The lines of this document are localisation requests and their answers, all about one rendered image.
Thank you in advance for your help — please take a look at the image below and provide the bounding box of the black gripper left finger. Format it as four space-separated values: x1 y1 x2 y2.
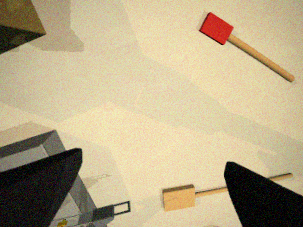
0 148 83 227

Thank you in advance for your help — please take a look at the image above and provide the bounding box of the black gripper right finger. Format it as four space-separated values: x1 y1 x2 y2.
224 161 303 227

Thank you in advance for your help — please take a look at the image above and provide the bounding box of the grey roasting tin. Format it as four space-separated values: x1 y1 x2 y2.
0 130 97 227

